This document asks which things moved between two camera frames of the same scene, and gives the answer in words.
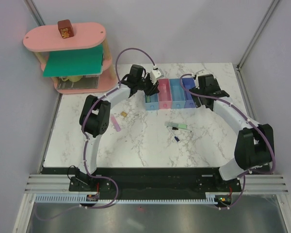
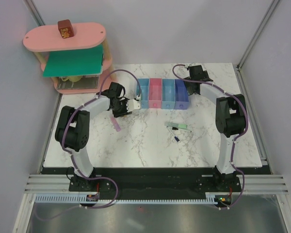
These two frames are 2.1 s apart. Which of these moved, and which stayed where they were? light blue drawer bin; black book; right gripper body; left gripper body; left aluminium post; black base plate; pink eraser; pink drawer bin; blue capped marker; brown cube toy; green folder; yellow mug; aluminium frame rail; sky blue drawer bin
Moved: light blue drawer bin; pink drawer bin; sky blue drawer bin; left gripper body; right gripper body
Stayed: aluminium frame rail; blue capped marker; black base plate; black book; green folder; left aluminium post; yellow mug; brown cube toy; pink eraser
